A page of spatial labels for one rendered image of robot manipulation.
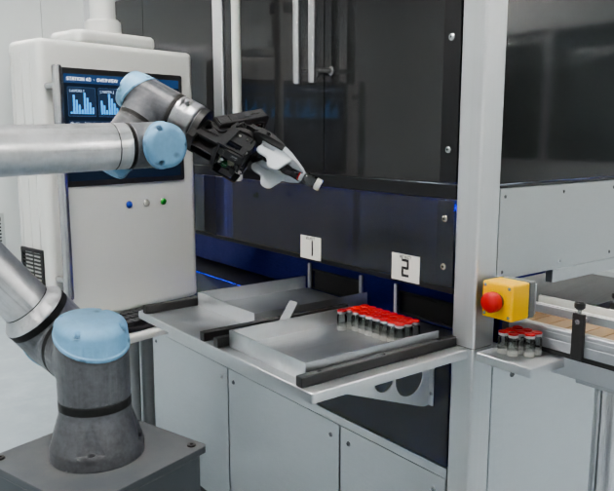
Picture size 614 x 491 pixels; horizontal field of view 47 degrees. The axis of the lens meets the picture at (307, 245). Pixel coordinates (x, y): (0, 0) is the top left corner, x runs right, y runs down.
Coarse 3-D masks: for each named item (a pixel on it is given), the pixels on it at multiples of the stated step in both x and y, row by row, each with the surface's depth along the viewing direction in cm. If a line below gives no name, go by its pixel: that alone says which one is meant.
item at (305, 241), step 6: (300, 240) 183; (306, 240) 181; (312, 240) 179; (318, 240) 177; (300, 246) 183; (306, 246) 181; (318, 246) 177; (300, 252) 184; (306, 252) 182; (318, 252) 178; (312, 258) 180; (318, 258) 178
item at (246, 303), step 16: (224, 288) 181; (240, 288) 184; (256, 288) 187; (272, 288) 190; (288, 288) 194; (304, 288) 195; (208, 304) 173; (224, 304) 166; (240, 304) 178; (256, 304) 178; (272, 304) 178; (304, 304) 165; (320, 304) 168; (336, 304) 171; (352, 304) 174; (240, 320) 161; (256, 320) 157
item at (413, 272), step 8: (392, 256) 156; (400, 256) 154; (408, 256) 152; (416, 256) 150; (392, 264) 157; (400, 264) 155; (408, 264) 152; (416, 264) 151; (392, 272) 157; (400, 272) 155; (408, 272) 153; (416, 272) 151; (400, 280) 155; (408, 280) 153; (416, 280) 151
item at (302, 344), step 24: (336, 312) 160; (240, 336) 140; (264, 336) 148; (288, 336) 150; (312, 336) 150; (336, 336) 150; (360, 336) 150; (432, 336) 142; (264, 360) 133; (288, 360) 127; (312, 360) 124; (336, 360) 127
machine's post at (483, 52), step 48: (480, 0) 131; (480, 48) 132; (480, 96) 133; (480, 144) 134; (480, 192) 136; (480, 240) 138; (480, 288) 139; (480, 336) 141; (480, 384) 144; (480, 432) 146; (480, 480) 148
